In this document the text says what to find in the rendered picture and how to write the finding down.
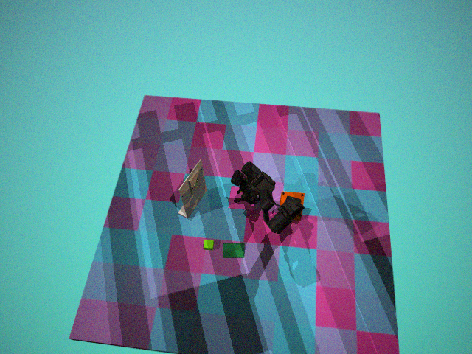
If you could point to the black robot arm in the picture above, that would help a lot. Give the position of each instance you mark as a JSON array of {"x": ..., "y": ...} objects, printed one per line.
[{"x": 263, "y": 186}]

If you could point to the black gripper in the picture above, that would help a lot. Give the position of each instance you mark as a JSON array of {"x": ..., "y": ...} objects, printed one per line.
[{"x": 238, "y": 179}]

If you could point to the small green block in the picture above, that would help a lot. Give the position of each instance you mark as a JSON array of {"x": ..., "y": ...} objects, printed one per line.
[{"x": 208, "y": 244}]

